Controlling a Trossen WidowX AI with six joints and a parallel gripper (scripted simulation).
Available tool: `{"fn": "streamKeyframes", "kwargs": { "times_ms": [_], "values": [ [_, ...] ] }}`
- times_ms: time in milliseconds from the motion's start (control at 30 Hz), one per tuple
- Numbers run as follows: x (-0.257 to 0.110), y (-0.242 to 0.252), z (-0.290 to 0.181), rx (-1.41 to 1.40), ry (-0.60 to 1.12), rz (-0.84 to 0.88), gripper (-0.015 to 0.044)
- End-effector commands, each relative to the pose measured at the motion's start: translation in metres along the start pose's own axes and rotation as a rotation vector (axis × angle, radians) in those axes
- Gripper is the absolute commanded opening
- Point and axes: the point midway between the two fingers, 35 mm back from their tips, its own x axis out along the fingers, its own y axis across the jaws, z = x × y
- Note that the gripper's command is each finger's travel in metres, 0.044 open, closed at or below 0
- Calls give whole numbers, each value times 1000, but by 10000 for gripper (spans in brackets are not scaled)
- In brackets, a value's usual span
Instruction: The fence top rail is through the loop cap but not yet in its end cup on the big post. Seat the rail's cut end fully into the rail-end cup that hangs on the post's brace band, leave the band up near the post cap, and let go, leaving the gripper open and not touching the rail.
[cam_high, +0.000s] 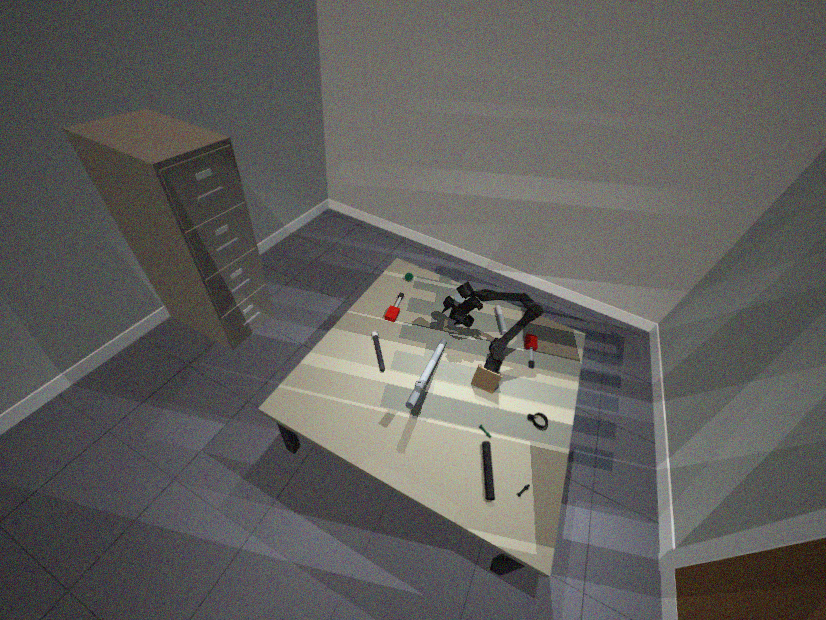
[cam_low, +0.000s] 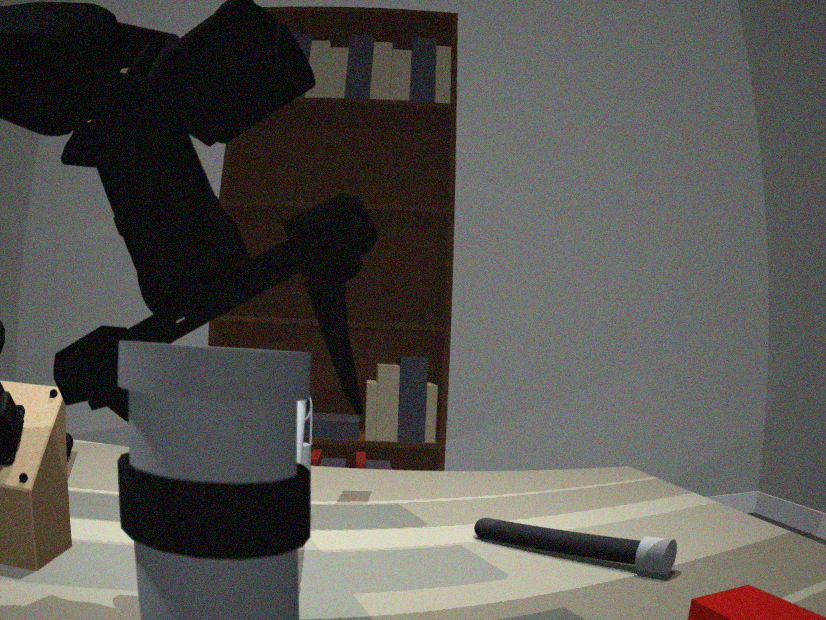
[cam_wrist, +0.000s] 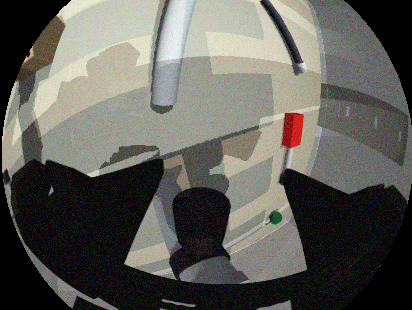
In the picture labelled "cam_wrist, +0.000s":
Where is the black band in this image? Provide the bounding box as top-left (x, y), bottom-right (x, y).
top-left (169, 188), bottom-right (231, 280)

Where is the grey cylindrical post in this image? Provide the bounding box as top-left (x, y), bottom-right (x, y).
top-left (153, 180), bottom-right (249, 284)

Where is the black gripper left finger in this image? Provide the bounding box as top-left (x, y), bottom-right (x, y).
top-left (45, 158), bottom-right (165, 264)

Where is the black rod with grey end cap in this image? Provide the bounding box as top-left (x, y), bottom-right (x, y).
top-left (260, 0), bottom-right (307, 74)

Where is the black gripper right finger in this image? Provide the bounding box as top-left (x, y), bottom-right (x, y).
top-left (282, 168), bottom-right (384, 269)

